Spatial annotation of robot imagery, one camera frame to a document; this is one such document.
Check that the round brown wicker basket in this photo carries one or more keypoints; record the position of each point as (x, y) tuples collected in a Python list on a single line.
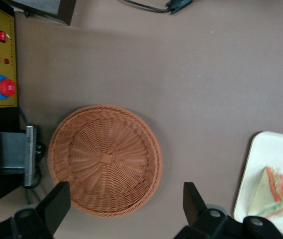
[(106, 159)]

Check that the beige plastic tray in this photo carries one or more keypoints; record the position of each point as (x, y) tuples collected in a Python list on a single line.
[(275, 149)]

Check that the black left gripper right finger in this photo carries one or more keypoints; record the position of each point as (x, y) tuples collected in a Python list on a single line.
[(196, 211)]

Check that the black sealing machine yellow panel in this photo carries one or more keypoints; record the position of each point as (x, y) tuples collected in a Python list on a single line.
[(2, 49)]

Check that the triangle sandwich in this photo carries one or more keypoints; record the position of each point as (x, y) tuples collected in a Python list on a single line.
[(268, 196)]

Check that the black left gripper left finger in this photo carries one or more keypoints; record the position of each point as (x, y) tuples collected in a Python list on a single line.
[(56, 206)]

